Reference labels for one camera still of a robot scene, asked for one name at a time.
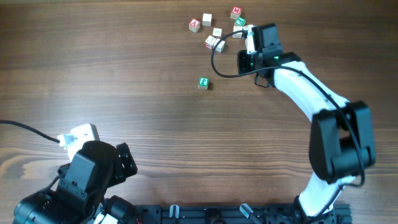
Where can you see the red letter A block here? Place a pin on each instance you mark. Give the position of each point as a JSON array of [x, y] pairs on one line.
[[194, 25]]

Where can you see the green letter block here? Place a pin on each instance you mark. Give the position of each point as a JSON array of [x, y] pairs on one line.
[[203, 83]]

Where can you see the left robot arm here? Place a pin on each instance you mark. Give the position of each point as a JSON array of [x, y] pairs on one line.
[[81, 186]]

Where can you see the white block beside red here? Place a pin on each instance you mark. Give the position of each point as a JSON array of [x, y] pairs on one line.
[[218, 45]]

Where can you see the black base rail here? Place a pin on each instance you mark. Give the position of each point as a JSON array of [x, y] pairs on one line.
[[268, 214]]

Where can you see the green picture block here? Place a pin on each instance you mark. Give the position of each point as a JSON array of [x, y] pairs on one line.
[[240, 22]]

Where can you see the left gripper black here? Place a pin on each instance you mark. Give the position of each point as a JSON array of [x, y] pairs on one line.
[[127, 159]]

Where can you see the red letter M block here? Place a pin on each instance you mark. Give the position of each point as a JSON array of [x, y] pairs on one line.
[[235, 12]]

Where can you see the white picture block centre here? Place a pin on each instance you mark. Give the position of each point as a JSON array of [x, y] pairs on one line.
[[238, 30]]

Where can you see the small white picture block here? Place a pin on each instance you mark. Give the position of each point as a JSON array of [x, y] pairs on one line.
[[217, 33]]

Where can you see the plain wooden block top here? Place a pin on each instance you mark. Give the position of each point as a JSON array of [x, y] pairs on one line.
[[207, 19]]

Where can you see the red edged picture block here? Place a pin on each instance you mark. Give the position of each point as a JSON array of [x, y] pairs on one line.
[[210, 41]]

